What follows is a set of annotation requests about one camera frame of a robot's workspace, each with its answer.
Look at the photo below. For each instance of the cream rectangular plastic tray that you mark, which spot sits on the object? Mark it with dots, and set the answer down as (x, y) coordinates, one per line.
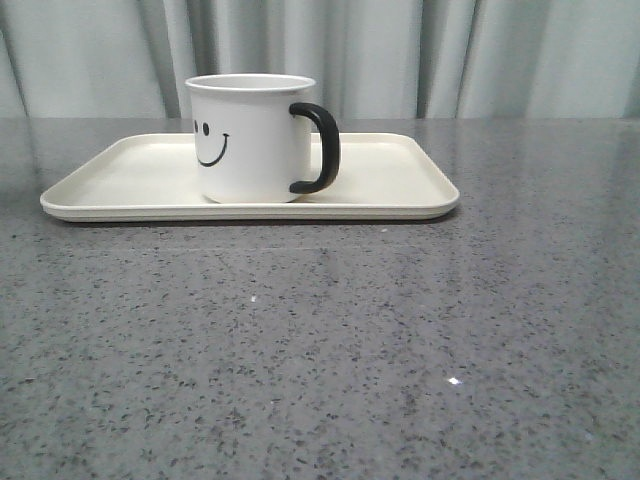
(152, 177)

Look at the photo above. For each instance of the grey pleated curtain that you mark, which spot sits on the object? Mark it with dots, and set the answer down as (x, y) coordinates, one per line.
(370, 59)

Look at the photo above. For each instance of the white smiley mug black handle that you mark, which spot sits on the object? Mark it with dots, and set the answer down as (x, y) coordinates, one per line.
(259, 138)

